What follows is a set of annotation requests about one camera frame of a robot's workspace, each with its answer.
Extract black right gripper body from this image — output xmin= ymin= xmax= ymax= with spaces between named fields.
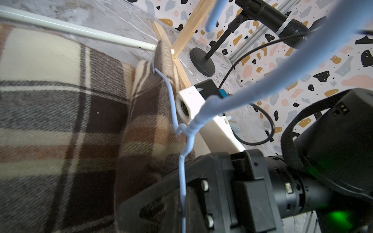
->
xmin=116 ymin=150 xmax=329 ymax=233

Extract light blue wire hanger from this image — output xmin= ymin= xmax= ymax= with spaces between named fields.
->
xmin=151 ymin=0 xmax=373 ymax=233

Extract brown plaid scarf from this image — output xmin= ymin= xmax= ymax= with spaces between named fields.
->
xmin=1 ymin=24 xmax=186 ymax=233

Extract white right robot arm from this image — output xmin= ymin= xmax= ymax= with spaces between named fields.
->
xmin=115 ymin=88 xmax=373 ymax=233

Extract black microphone on stand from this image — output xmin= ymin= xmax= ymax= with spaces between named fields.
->
xmin=189 ymin=1 xmax=310 ymax=77

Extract wooden clothes rack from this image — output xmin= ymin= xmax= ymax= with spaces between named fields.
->
xmin=0 ymin=0 xmax=218 ymax=88

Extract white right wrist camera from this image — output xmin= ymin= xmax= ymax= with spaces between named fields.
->
xmin=176 ymin=79 xmax=245 ymax=156

